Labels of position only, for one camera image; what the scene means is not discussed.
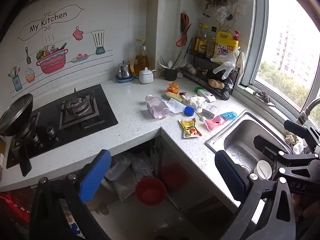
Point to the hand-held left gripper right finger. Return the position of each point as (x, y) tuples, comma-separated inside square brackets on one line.
[(230, 177)]

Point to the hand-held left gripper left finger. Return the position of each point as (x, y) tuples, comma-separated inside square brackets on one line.
[(95, 177)]

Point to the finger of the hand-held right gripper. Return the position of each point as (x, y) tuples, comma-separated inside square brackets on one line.
[(297, 128), (267, 147)]

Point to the red plastic bucket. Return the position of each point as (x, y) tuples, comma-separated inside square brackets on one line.
[(150, 192)]

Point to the small pink white box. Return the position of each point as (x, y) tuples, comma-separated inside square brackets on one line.
[(210, 110)]

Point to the blue bottle cap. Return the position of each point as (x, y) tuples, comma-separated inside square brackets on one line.
[(189, 111)]

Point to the orange snack packet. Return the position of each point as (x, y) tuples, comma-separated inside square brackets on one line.
[(173, 88)]

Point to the person's right hand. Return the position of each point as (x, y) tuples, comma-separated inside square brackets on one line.
[(310, 208)]

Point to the crumpled rag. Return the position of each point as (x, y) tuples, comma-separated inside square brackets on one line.
[(292, 140)]

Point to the white cup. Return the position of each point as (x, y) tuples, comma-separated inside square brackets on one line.
[(262, 166)]

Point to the steel faucet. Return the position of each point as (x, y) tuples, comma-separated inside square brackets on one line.
[(308, 110)]

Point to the steel sink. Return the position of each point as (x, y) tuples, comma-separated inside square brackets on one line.
[(240, 135)]

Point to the translucent plastic bag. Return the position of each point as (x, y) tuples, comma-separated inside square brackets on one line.
[(126, 187)]

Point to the steel cabinet door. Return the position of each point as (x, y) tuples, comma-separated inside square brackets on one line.
[(190, 192)]

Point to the dried plant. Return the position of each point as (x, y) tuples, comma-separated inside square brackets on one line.
[(262, 96)]

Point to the black gas stove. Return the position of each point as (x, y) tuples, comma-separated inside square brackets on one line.
[(100, 120)]

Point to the yellow sauce sachet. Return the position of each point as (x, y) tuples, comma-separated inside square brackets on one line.
[(189, 128)]

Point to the white plastic spoon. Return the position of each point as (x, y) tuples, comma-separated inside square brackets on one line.
[(203, 118)]

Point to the black sink plug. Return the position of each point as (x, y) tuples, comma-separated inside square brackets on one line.
[(225, 95)]

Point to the green white box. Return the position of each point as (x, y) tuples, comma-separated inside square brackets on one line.
[(206, 95)]

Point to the ginger root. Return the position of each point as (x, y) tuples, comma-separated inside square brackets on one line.
[(216, 83)]

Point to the crumpled white tissue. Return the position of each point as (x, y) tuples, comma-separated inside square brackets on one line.
[(196, 101)]

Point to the cream rubber glove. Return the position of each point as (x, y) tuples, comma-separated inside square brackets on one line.
[(241, 62)]

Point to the red bag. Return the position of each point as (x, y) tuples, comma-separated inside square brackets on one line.
[(12, 210)]

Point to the white paper wrapper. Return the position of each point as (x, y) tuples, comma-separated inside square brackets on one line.
[(175, 107)]

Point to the pink plastic bottle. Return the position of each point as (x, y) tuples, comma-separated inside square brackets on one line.
[(157, 108)]

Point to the white rubber glove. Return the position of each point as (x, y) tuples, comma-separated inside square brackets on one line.
[(228, 60)]

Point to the scrub brush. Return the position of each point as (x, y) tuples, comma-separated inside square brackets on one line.
[(175, 97)]

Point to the dark metal wok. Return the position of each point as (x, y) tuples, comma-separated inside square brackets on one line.
[(15, 115)]

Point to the blue tray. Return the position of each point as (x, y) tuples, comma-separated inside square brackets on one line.
[(125, 80)]

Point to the garlic bulb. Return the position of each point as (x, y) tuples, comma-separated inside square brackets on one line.
[(190, 69)]

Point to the steel teapot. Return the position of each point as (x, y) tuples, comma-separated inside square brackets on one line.
[(124, 70)]

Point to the yellow detergent jug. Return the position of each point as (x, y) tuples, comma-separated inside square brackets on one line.
[(222, 45)]

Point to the white sugar bowl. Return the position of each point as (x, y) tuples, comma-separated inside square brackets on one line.
[(145, 77)]

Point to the dark sauce bottle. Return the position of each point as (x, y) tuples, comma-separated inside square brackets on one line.
[(204, 45), (212, 45), (198, 42)]

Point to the dark utensil mug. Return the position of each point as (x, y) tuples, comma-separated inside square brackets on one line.
[(170, 75)]

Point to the glass oil jug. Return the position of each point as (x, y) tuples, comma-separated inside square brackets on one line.
[(141, 62)]

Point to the kitchen utensils bunch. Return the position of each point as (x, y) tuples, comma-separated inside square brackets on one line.
[(170, 64)]

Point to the red scissors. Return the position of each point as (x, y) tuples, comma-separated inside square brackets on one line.
[(182, 38)]

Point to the water heater pipes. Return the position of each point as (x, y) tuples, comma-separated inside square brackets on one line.
[(215, 1)]

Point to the window frame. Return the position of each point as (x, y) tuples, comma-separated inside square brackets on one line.
[(260, 30)]

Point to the kitchen wall sticker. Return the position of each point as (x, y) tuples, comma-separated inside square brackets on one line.
[(51, 60)]

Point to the white wall socket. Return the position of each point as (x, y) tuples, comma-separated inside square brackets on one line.
[(238, 8)]

